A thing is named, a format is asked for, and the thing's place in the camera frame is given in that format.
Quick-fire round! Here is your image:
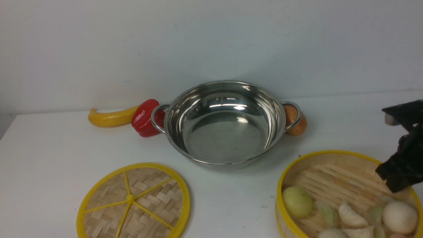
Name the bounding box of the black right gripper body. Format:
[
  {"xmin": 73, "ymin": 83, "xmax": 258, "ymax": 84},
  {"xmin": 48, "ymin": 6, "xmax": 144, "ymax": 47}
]
[{"xmin": 375, "ymin": 124, "xmax": 423, "ymax": 193}]

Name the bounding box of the yellow-rimmed bamboo steamer basket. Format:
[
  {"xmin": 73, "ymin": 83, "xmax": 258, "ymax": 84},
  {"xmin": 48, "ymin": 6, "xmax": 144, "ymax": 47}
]
[{"xmin": 275, "ymin": 150, "xmax": 422, "ymax": 238}]

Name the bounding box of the yellow-rimmed woven bamboo lid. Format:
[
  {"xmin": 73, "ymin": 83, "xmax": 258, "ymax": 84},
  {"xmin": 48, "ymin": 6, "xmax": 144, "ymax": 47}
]
[{"xmin": 76, "ymin": 163, "xmax": 191, "ymax": 238}]

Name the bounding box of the stainless steel pot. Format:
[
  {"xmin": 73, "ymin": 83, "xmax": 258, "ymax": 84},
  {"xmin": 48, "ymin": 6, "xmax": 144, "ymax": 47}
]
[{"xmin": 151, "ymin": 80, "xmax": 302, "ymax": 168}]

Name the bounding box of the white round toy bun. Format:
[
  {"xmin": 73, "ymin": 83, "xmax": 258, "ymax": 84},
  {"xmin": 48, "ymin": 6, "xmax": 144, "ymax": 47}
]
[{"xmin": 382, "ymin": 201, "xmax": 418, "ymax": 234}]

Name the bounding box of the pale green toy dumpling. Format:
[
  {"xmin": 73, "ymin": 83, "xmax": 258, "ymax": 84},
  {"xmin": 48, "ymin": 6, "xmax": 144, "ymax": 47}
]
[{"xmin": 367, "ymin": 206, "xmax": 384, "ymax": 226}]

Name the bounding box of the green round toy bun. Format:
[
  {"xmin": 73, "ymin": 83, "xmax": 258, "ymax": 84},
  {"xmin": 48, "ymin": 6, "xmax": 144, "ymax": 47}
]
[{"xmin": 282, "ymin": 186, "xmax": 313, "ymax": 218}]

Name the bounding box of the brown toy potato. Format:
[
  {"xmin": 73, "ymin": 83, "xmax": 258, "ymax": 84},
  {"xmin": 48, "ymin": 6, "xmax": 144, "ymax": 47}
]
[{"xmin": 283, "ymin": 104, "xmax": 308, "ymax": 137}]

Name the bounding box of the red toy bell pepper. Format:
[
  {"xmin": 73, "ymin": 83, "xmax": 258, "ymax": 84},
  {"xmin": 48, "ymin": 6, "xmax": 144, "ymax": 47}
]
[{"xmin": 131, "ymin": 99, "xmax": 160, "ymax": 138}]

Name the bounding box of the yellow toy banana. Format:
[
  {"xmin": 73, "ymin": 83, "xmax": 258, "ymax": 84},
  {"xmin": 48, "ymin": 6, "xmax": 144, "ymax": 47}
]
[{"xmin": 88, "ymin": 105, "xmax": 139, "ymax": 128}]

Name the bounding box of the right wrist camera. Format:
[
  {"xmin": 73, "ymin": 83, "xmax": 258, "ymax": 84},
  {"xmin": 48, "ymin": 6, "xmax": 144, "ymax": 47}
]
[{"xmin": 382, "ymin": 100, "xmax": 423, "ymax": 132}]

